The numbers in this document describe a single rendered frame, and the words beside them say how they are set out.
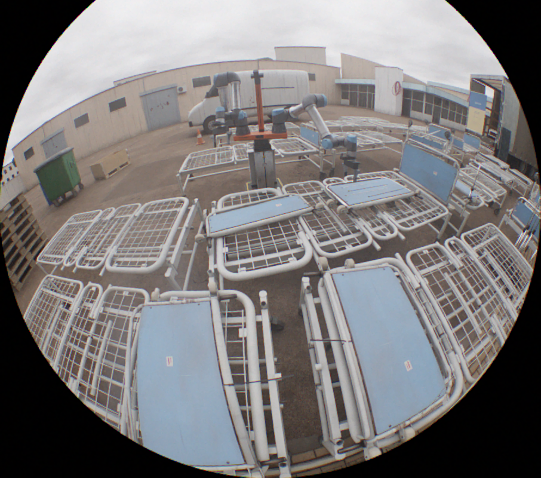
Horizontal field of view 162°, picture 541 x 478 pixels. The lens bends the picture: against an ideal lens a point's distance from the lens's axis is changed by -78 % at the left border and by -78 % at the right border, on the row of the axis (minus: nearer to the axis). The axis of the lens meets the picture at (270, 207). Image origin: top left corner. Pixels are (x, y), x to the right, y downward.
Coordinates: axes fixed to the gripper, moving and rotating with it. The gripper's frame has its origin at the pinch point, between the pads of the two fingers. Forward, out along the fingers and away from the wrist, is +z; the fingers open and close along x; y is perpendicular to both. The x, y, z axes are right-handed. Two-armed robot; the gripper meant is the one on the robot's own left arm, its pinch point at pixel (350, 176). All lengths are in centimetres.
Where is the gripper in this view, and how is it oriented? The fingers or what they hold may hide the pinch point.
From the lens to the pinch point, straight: 149.7
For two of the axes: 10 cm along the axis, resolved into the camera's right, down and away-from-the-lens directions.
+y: 9.7, -1.7, 1.5
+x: -2.1, -4.5, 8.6
